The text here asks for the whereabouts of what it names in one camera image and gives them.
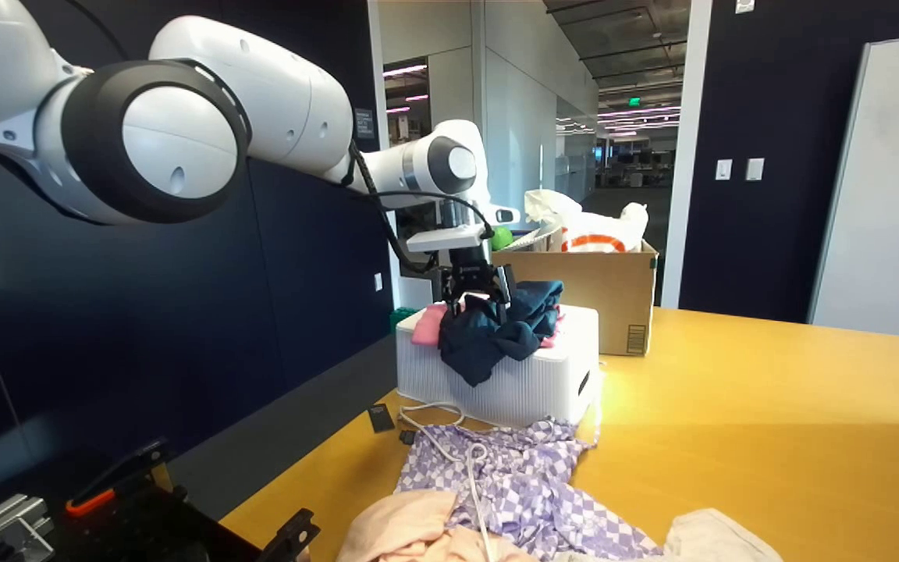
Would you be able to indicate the purple checkered cloth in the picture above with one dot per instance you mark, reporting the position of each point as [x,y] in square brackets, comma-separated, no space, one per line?
[533,487]

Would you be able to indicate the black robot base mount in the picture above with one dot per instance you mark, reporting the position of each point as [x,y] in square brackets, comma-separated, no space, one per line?
[148,520]

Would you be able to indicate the white storage basket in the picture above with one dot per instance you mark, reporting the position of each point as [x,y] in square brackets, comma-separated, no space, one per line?
[533,385]

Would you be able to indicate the white board panel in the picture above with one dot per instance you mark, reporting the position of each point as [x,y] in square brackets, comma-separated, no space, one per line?
[887,187]

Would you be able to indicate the green ball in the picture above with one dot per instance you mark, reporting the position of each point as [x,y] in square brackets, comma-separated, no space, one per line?
[505,237]

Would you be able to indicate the dark blue cloth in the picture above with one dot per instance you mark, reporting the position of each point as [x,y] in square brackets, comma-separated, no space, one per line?
[502,333]

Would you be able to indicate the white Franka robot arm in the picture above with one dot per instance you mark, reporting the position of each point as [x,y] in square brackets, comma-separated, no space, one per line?
[180,126]

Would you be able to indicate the white light switch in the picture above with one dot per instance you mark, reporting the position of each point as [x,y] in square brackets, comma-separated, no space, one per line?
[727,171]
[756,171]

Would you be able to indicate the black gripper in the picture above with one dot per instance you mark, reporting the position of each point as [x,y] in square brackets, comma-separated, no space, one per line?
[466,266]

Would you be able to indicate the peach cloth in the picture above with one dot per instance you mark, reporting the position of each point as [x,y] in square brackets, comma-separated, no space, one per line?
[407,533]

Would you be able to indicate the large pink cloth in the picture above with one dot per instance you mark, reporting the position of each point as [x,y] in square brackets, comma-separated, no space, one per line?
[428,325]

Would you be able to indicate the brown cardboard box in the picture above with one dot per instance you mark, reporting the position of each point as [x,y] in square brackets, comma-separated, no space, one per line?
[594,286]

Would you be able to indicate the small black card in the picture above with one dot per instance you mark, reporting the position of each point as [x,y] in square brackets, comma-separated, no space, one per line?
[382,418]

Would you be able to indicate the small pink cloth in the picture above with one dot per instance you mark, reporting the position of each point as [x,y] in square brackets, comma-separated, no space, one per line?
[552,340]

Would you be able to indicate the cream white cloth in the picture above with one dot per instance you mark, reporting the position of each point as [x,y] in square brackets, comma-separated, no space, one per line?
[720,535]

